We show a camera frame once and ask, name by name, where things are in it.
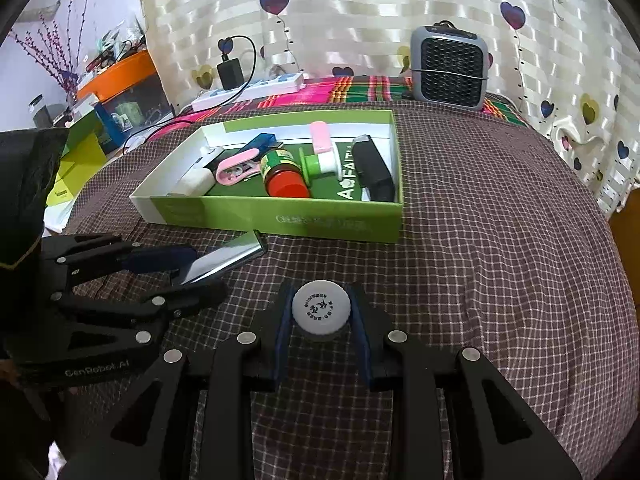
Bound silver metal lighter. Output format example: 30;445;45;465
171;231;267;286

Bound white wall charger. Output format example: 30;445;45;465
167;167;216;197

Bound pink folding clip front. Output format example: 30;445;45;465
215;148;260;186

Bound brown jar red lid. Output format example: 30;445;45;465
259;148;310;198

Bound blue usb tester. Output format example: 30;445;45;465
239;132;279;160

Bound black rectangular device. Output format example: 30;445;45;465
352;134;395;203

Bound white smiley face gadget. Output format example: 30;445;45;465
194;148;224;168

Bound green white spool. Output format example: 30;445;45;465
298;143;344;188

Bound green yellow box stack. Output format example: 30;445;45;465
47;112;106;206

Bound orange lid storage bin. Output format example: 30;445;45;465
77;50;171;154

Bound purple flower branches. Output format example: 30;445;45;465
8;0;90;102

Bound green white cardboard box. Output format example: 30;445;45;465
130;110;402;243

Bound black power adapter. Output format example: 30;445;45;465
217;58;245;90

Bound white power strip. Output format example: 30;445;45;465
191;73;305;112

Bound colourful plaid cloth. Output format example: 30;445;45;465
150;76;535;142

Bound grey portable fan heater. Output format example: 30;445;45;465
409;22;489;110

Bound heart pattern curtain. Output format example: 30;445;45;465
141;0;639;214

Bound black power cable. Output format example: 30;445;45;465
120;34;258;156

